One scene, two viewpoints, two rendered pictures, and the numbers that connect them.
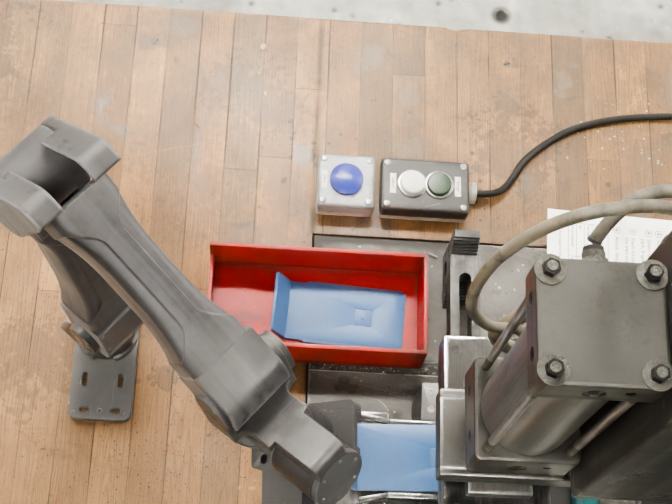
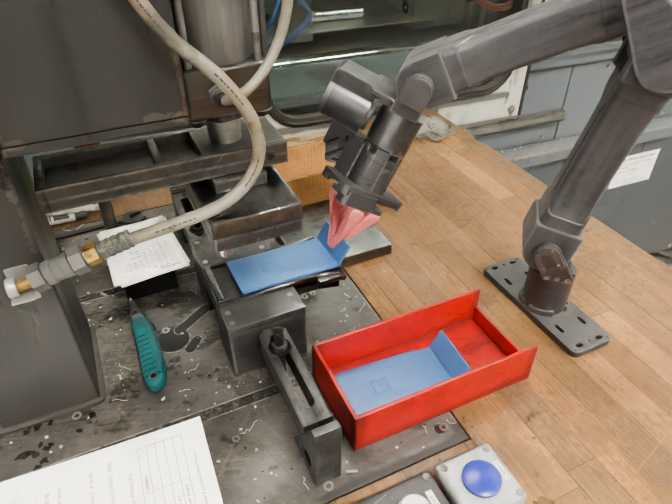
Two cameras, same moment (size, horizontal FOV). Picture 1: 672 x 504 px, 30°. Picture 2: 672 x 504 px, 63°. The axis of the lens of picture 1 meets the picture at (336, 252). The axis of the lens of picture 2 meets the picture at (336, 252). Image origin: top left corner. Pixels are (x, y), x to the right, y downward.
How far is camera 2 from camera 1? 123 cm
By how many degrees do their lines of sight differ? 73
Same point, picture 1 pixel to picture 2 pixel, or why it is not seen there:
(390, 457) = (304, 256)
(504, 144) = not seen: outside the picture
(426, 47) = not seen: outside the picture
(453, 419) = (268, 133)
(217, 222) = (552, 408)
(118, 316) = (537, 209)
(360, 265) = (410, 413)
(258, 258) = (494, 376)
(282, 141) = not seen: outside the picture
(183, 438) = (444, 277)
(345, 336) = (385, 366)
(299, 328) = (423, 356)
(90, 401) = (513, 266)
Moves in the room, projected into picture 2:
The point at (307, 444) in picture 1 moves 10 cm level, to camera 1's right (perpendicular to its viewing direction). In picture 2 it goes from (357, 69) to (278, 77)
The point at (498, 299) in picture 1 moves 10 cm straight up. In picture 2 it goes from (267, 462) to (260, 406)
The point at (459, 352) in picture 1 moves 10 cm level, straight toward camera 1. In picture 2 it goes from (283, 198) to (294, 155)
